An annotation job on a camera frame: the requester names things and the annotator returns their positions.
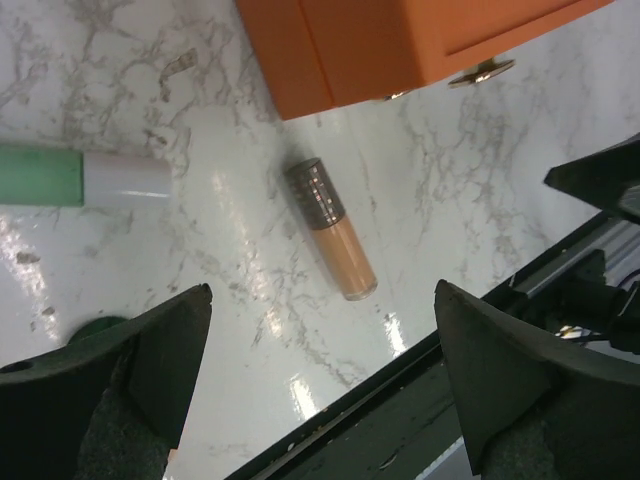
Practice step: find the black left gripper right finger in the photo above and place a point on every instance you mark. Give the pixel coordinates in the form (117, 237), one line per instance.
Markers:
(531, 405)

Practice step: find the green white cosmetic tube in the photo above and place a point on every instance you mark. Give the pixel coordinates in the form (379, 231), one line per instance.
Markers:
(54, 177)

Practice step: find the beige concealer tube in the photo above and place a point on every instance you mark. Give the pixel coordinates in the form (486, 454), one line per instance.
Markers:
(333, 232)

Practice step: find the orange drawer organizer box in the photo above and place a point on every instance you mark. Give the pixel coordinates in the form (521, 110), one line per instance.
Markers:
(319, 55)

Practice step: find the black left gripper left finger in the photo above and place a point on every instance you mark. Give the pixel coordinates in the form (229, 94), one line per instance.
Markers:
(111, 406)

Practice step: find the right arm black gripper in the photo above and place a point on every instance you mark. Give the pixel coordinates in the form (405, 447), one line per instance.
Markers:
(608, 179)

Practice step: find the dark green round puff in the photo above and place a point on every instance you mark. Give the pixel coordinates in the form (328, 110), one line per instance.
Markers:
(95, 326)

